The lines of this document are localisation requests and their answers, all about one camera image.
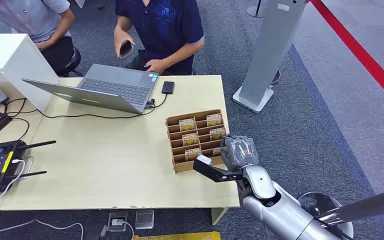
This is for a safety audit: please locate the chrome stanchion pole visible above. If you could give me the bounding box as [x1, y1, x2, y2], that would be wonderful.
[314, 186, 384, 228]

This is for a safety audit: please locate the white floor cable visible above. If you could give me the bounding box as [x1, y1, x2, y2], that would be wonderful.
[0, 219, 85, 240]

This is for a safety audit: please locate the grey laptop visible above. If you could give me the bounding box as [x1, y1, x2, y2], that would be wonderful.
[22, 63, 160, 115]

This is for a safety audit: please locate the white box cabinet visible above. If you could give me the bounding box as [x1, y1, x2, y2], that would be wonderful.
[0, 33, 60, 113]

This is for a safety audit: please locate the black stool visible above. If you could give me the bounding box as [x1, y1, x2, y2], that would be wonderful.
[57, 47, 83, 78]

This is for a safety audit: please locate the silver floor socket cover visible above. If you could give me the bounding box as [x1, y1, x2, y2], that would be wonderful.
[134, 209, 155, 230]

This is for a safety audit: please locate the floor socket with white plug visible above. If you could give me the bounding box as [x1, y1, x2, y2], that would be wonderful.
[107, 211, 129, 233]

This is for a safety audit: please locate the pale table leg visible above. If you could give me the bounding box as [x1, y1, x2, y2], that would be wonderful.
[211, 207, 229, 226]

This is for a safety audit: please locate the yellow floor strip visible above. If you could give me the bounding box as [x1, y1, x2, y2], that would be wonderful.
[132, 231, 222, 240]

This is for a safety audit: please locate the white charging cable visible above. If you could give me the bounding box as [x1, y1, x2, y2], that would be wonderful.
[0, 159, 26, 200]

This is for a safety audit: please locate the grey kiosk stand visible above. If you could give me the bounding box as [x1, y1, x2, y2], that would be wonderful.
[232, 0, 307, 114]

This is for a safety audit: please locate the red barrier belt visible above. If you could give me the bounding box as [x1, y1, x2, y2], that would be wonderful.
[309, 0, 384, 114]

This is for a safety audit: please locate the person's left hand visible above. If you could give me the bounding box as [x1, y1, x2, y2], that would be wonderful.
[143, 58, 168, 76]
[34, 38, 52, 53]

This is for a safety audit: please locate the person's right hand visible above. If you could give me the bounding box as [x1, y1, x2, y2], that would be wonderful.
[114, 28, 136, 60]

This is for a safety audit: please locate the thin black cable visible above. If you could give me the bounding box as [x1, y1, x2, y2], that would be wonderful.
[11, 117, 31, 141]

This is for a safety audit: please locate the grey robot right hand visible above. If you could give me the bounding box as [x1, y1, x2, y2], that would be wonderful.
[220, 134, 260, 172]

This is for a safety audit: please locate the cardboard card holder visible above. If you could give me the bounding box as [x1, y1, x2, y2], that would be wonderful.
[165, 108, 229, 174]

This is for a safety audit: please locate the person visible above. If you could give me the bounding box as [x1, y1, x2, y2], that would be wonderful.
[0, 0, 83, 78]
[113, 0, 205, 76]

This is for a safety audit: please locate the black wrist camera with pale box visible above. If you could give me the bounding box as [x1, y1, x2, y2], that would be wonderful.
[192, 154, 246, 183]

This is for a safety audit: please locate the short black drive cable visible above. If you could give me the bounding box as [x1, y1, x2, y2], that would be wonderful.
[147, 93, 169, 109]

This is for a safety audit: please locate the black external drive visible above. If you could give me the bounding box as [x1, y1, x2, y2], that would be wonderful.
[161, 81, 176, 95]

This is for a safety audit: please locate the chrome round stanchion base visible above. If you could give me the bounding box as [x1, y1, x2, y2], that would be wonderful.
[297, 192, 355, 239]

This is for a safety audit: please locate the round stanchion base with pole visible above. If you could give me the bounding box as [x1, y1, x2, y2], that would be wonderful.
[246, 0, 267, 18]

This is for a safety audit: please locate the black laptop power cable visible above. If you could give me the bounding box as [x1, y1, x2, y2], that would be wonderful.
[5, 97, 156, 119]

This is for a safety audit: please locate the black smartphone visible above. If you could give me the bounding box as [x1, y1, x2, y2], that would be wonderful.
[119, 39, 135, 61]

